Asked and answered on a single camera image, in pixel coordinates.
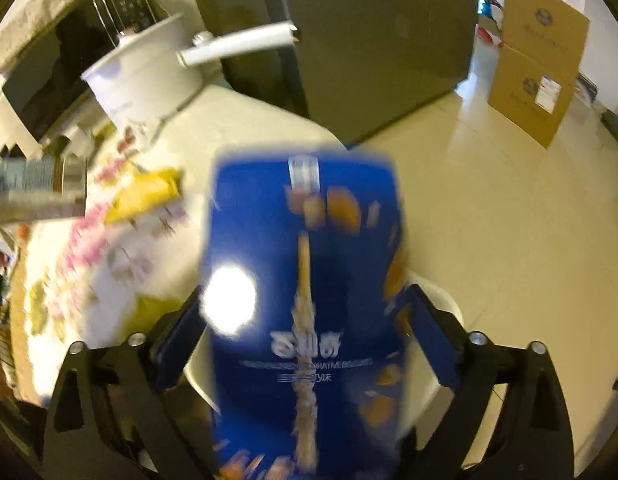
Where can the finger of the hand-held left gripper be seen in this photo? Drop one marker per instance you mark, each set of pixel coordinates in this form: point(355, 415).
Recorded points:
point(39, 206)

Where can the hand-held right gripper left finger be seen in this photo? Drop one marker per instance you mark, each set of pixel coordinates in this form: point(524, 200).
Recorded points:
point(181, 335)

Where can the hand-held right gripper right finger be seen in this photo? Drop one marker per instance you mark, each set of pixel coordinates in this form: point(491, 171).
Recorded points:
point(434, 345)

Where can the white trash bin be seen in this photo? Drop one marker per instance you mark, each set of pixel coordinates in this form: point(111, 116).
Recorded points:
point(196, 385)

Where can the blue snack box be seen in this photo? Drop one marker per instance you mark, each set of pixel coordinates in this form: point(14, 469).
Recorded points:
point(269, 220)

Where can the floral tablecloth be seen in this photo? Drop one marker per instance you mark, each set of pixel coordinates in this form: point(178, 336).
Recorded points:
point(119, 270)

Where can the yellow snack wrapper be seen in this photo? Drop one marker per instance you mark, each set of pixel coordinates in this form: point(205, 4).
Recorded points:
point(144, 195)

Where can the black microwave oven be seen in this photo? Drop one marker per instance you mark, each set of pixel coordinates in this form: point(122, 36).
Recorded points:
point(44, 70)

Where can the lace cover cloth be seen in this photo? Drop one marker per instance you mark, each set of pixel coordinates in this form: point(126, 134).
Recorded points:
point(34, 5)

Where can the large cardboard box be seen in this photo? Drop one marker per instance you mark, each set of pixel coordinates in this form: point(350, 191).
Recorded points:
point(524, 100)
point(544, 20)

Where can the dark refrigerator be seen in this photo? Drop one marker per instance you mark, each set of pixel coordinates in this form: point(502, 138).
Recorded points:
point(364, 35)

